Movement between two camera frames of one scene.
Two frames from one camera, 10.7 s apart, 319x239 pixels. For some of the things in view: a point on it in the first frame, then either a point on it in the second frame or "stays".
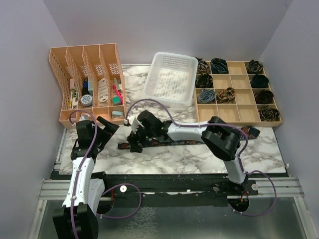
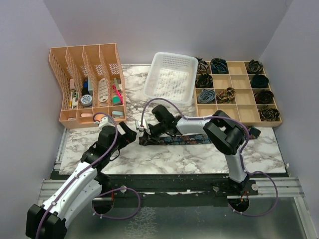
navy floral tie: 247,132 stays
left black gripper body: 102,137 to 120,142
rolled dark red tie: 264,97 stays
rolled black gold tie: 268,114 stays
